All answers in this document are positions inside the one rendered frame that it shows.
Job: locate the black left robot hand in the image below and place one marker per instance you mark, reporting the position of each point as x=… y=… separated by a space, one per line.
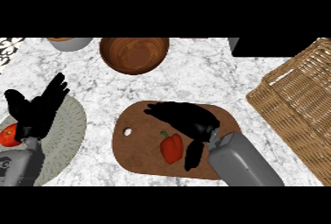
x=38 y=112

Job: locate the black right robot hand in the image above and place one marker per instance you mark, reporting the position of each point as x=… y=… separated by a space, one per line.
x=189 y=116

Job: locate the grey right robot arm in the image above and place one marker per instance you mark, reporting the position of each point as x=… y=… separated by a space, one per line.
x=241 y=162

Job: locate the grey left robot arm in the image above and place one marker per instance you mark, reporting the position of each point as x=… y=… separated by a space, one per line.
x=19 y=163

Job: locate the red bell pepper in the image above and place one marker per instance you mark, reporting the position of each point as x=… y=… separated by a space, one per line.
x=171 y=147

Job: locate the brown wooden cutting board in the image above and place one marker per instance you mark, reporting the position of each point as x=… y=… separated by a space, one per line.
x=146 y=151

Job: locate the wicker basket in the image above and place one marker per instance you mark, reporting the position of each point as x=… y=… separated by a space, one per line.
x=297 y=108

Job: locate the round grey placemat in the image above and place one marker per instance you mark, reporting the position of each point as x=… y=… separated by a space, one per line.
x=63 y=137

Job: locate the red tomato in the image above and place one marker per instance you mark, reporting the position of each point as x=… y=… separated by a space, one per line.
x=7 y=135

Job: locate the white patterned cloth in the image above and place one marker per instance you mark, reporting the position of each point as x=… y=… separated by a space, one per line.
x=7 y=49

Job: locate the brown wooden bowl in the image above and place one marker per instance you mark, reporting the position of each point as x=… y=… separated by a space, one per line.
x=133 y=54

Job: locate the black appliance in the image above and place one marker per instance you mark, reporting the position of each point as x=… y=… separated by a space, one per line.
x=269 y=46

